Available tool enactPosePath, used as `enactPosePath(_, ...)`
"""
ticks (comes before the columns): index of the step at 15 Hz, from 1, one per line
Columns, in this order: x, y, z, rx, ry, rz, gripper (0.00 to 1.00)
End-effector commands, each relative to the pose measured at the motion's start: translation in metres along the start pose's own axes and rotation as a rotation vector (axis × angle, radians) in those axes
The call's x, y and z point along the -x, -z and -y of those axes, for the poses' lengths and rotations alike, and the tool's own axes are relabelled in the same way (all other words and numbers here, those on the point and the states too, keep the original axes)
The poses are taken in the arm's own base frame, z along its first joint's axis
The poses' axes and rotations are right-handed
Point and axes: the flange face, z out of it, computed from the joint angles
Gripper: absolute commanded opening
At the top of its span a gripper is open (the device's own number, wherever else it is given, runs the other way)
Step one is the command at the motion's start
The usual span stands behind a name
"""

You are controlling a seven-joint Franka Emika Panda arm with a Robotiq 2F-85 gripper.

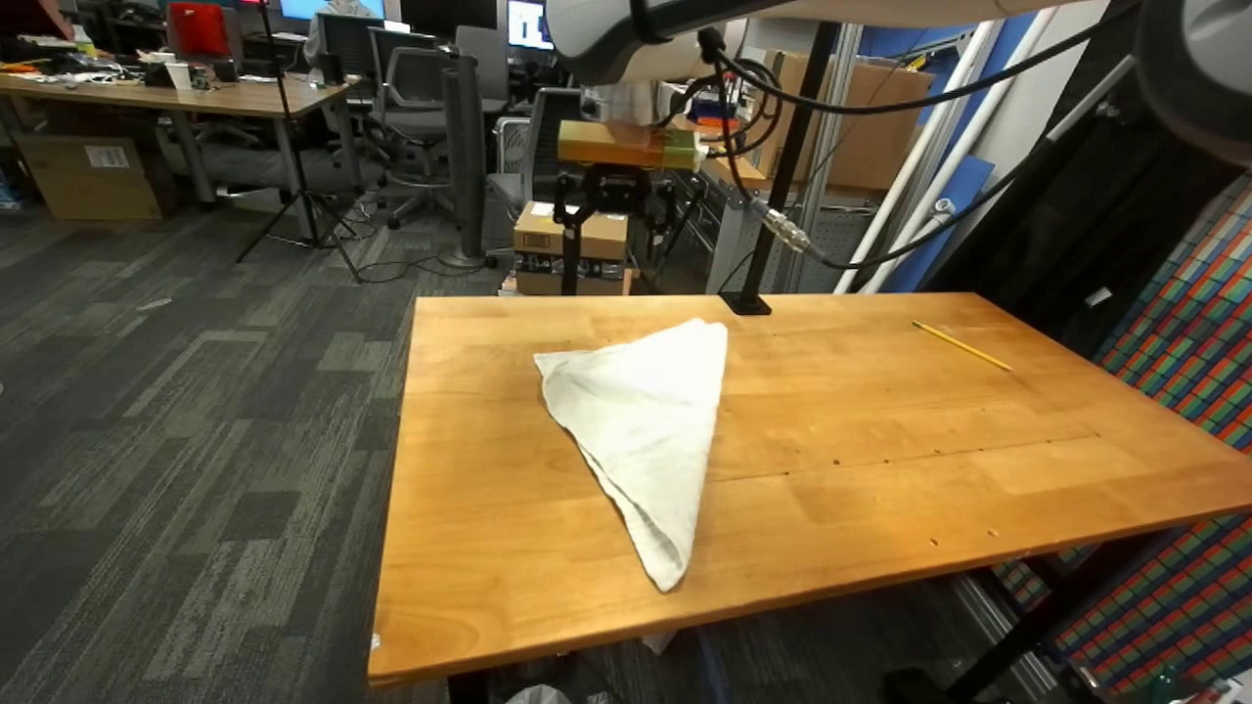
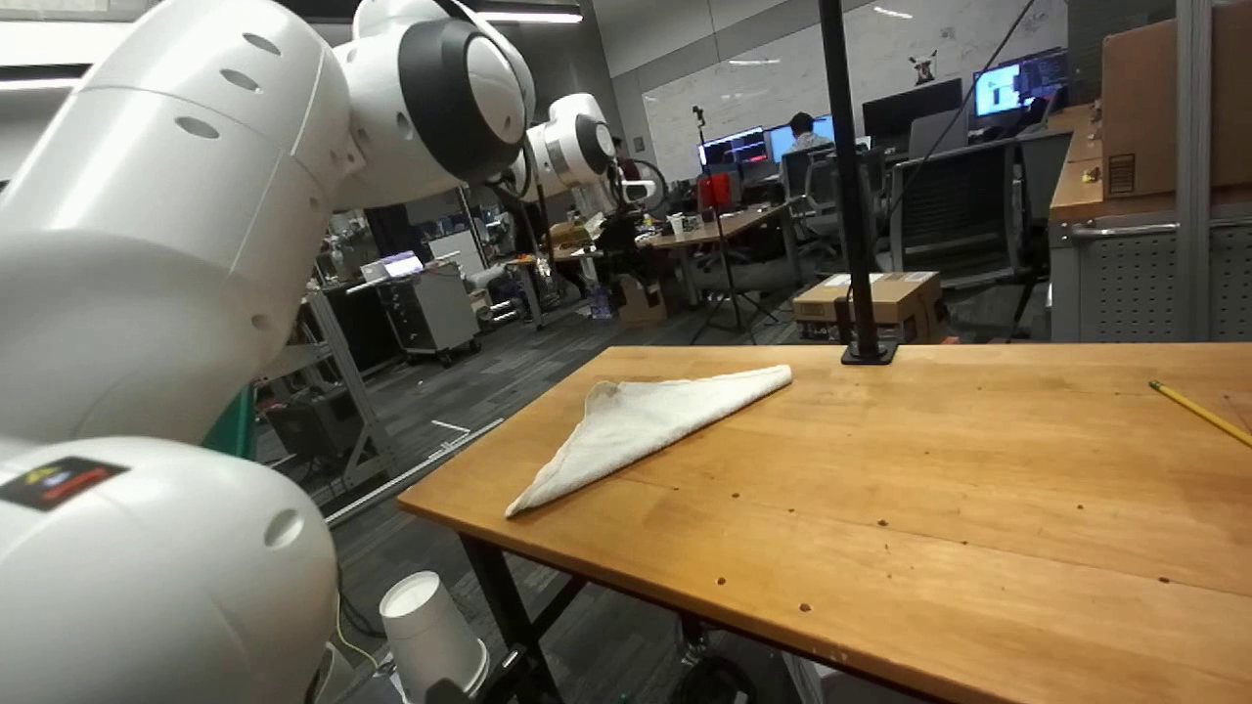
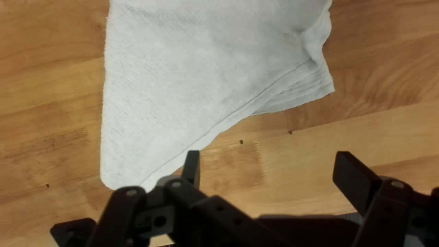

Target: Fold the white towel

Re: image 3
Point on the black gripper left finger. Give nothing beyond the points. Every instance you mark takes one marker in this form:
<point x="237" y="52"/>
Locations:
<point x="192" y="220"/>

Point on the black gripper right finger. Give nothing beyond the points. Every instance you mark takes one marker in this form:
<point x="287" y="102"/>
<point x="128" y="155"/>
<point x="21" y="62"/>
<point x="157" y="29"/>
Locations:
<point x="357" y="183"/>

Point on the white towel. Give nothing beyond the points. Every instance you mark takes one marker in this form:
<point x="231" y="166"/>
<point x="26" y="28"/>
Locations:
<point x="183" y="69"/>

